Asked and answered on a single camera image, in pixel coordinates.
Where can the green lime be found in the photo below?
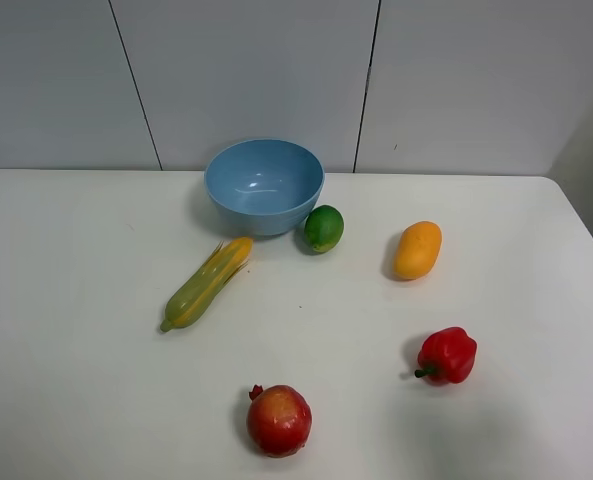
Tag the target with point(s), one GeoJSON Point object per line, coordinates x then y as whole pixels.
{"type": "Point", "coordinates": [323, 228]}

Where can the orange yellow mango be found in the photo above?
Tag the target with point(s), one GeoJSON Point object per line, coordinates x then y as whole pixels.
{"type": "Point", "coordinates": [417, 251]}

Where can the red pomegranate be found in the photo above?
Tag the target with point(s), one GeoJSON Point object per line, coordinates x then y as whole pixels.
{"type": "Point", "coordinates": [278, 420]}

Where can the blue plastic bowl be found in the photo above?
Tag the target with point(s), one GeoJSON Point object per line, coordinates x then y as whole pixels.
{"type": "Point", "coordinates": [264, 187]}

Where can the corn cob with husk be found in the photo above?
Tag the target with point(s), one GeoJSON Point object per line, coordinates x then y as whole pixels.
{"type": "Point", "coordinates": [195, 296]}

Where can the red bell pepper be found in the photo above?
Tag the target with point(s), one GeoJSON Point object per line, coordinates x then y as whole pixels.
{"type": "Point", "coordinates": [447, 356]}

